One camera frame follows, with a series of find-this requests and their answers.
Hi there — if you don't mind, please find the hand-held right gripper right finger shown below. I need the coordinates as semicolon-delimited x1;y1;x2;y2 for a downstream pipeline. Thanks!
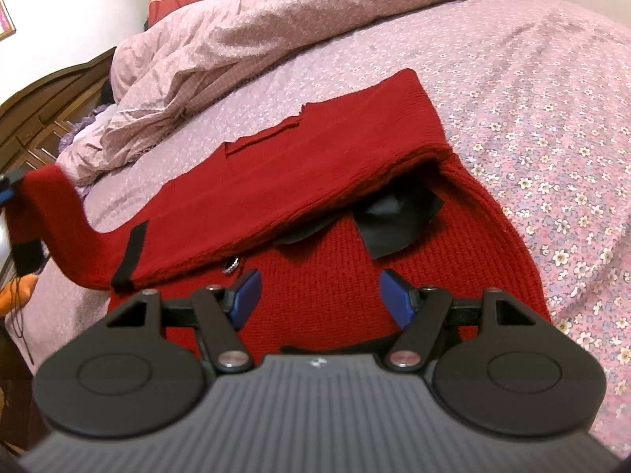
379;268;539;371

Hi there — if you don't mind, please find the red knitted sweater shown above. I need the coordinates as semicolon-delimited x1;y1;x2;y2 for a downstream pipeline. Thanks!
22;68;553;356

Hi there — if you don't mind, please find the floral pink bed sheet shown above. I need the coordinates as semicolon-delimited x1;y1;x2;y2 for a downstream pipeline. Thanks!
28;0;631;397

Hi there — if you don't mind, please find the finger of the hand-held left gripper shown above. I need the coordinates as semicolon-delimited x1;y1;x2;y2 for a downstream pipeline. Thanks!
0;171;26;206

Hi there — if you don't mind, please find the purple ruffled pillow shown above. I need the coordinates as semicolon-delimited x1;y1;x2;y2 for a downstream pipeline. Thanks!
56;102;117;159

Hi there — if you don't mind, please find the dark wooden headboard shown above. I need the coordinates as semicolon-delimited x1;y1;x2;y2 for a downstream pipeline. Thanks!
0;47;118;183

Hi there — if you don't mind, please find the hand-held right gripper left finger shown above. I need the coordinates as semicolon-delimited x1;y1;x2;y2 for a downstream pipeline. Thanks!
103;269;262;373

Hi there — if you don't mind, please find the orange plush toy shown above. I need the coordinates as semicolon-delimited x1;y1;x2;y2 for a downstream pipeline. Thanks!
0;273;39;317

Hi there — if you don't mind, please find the pink floral duvet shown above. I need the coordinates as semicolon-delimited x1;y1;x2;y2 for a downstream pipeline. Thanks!
56;0;526;189

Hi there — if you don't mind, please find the framed wall picture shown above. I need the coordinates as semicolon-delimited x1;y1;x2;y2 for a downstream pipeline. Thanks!
0;0;17;43

